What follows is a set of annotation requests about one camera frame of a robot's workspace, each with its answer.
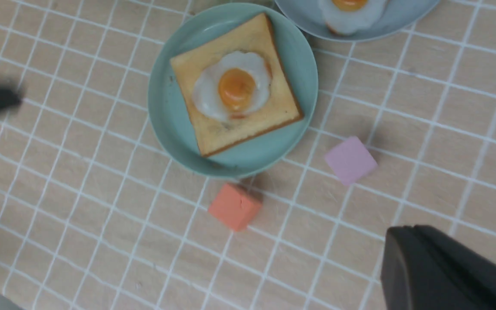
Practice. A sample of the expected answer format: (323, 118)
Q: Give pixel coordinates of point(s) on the pink cube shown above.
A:
(350, 161)

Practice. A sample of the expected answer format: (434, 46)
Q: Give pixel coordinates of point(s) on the teal plate centre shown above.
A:
(168, 113)

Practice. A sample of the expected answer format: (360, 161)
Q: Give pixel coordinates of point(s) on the fried egg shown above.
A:
(237, 86)
(346, 17)

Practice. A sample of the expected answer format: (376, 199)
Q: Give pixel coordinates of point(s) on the blue plate with eggs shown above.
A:
(398, 15)

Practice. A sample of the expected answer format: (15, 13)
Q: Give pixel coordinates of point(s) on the toast slice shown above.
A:
(255, 35)

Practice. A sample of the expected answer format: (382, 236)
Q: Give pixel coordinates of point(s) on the orange red cube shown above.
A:
(234, 207)

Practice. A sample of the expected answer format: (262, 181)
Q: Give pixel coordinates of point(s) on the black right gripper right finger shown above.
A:
(425, 269)

